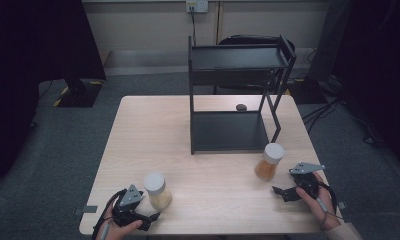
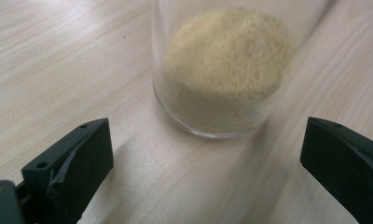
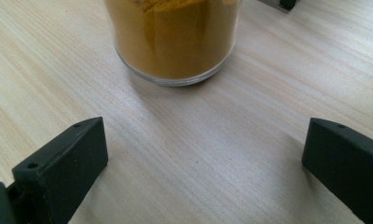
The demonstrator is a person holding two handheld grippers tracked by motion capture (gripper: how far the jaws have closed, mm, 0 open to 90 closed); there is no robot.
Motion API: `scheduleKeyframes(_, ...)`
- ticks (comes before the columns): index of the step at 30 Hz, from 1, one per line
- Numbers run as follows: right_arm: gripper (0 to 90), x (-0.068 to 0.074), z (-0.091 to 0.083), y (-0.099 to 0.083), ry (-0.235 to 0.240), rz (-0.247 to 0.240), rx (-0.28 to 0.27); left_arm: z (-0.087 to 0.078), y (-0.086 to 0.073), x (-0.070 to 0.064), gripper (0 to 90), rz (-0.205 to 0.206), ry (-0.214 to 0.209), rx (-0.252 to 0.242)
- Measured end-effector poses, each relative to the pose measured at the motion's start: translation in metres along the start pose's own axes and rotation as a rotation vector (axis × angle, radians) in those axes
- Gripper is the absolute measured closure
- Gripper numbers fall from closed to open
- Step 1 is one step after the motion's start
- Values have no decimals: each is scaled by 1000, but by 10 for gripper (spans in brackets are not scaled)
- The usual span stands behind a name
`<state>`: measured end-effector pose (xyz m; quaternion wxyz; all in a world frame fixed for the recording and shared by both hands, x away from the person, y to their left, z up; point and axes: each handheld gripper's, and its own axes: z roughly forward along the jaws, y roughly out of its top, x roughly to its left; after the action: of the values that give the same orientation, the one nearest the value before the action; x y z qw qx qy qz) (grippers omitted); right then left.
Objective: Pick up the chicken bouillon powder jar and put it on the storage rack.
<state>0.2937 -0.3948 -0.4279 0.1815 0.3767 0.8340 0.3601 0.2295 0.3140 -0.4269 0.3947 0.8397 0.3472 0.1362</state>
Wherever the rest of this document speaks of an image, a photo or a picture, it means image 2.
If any glass jar of pale granules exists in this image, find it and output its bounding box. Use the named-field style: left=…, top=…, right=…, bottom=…
left=151, top=0, right=332, bottom=140

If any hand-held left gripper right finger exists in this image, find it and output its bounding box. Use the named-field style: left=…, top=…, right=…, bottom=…
left=299, top=116, right=373, bottom=224

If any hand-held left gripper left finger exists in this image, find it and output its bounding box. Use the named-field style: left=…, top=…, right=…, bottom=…
left=21, top=118, right=115, bottom=224

